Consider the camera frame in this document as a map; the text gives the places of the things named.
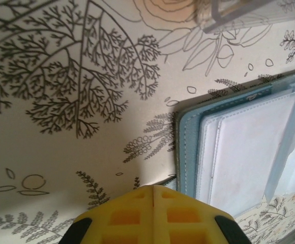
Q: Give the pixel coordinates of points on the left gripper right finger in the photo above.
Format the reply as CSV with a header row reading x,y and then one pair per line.
x,y
188,221

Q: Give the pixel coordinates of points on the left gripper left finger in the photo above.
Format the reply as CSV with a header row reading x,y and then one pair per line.
x,y
122,221

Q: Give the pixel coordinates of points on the blue leather card holder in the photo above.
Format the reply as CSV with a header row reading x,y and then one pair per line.
x,y
239,152

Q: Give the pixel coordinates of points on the floral table cover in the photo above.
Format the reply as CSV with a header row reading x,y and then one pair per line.
x,y
61,114

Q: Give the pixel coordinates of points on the clear acrylic box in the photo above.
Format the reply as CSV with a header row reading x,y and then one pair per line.
x,y
239,15

